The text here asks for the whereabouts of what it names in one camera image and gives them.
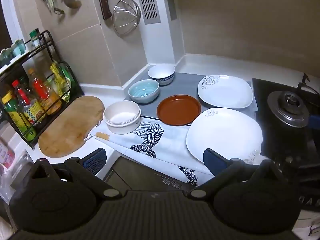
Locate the white cloth with black print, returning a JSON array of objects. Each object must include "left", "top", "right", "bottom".
[{"left": 90, "top": 116, "right": 270, "bottom": 188}]

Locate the light blue bowl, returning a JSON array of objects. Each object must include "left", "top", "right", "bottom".
[{"left": 128, "top": 79, "right": 160, "bottom": 104}]

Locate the grey drying mat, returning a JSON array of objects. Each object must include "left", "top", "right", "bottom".
[{"left": 124, "top": 72, "right": 258, "bottom": 120}]

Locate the green and yellow bottle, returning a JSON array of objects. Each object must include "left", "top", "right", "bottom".
[{"left": 1, "top": 91, "right": 37, "bottom": 142}]

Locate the clear plastic bag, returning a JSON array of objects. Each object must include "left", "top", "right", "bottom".
[{"left": 0, "top": 150, "right": 33, "bottom": 205}]

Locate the cleaver with wooden handle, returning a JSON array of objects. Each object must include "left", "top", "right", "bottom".
[{"left": 97, "top": 0, "right": 113, "bottom": 21}]

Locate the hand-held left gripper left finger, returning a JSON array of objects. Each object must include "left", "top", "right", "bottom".
[{"left": 31, "top": 148, "right": 123, "bottom": 200}]

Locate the teal lidded jar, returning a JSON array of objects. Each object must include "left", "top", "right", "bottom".
[
  {"left": 10, "top": 39, "right": 26, "bottom": 57},
  {"left": 0, "top": 48, "right": 12, "bottom": 65}
]

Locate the cream round container bowl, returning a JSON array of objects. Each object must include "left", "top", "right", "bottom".
[{"left": 103, "top": 100, "right": 142, "bottom": 135}]

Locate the bottle with green cap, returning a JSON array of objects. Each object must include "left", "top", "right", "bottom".
[{"left": 29, "top": 29, "right": 42, "bottom": 49}]

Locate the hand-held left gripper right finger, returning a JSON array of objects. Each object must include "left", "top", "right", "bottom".
[{"left": 186, "top": 149, "right": 284, "bottom": 200}]

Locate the green seasoning packet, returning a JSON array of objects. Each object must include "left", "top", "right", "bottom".
[{"left": 60, "top": 62, "right": 75, "bottom": 103}]

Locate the pink package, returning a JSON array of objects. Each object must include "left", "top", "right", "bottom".
[{"left": 0, "top": 137, "right": 15, "bottom": 168}]

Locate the large white flower plate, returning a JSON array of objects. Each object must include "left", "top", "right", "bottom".
[{"left": 186, "top": 107, "right": 263, "bottom": 165}]

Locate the white bowl with blue pattern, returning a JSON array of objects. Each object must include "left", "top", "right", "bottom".
[{"left": 147, "top": 64, "right": 176, "bottom": 86}]

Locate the brown plate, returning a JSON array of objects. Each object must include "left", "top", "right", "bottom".
[{"left": 156, "top": 95, "right": 202, "bottom": 126}]

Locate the metal stove burner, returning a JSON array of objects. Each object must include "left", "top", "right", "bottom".
[{"left": 267, "top": 91, "right": 313, "bottom": 128}]

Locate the small white flower plate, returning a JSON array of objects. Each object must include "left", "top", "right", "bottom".
[{"left": 197, "top": 75, "right": 254, "bottom": 109}]

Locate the black gas stove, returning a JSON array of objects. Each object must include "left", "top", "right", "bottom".
[{"left": 251, "top": 74, "right": 320, "bottom": 180}]

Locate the sauce bottle with red cap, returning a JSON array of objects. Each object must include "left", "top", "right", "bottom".
[{"left": 11, "top": 79, "right": 47, "bottom": 128}]

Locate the wooden cutting board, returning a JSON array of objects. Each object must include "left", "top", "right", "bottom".
[{"left": 38, "top": 96, "right": 105, "bottom": 158}]

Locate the black spice rack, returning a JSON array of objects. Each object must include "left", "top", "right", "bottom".
[{"left": 0, "top": 30, "right": 84, "bottom": 150}]

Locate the metal wire strainer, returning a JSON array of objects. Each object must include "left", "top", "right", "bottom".
[{"left": 112, "top": 0, "right": 141, "bottom": 36}]

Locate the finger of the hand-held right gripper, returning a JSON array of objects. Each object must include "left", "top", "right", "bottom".
[{"left": 309, "top": 114, "right": 320, "bottom": 131}]

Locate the grey vent grille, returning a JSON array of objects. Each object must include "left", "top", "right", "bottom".
[{"left": 135, "top": 0, "right": 162, "bottom": 25}]

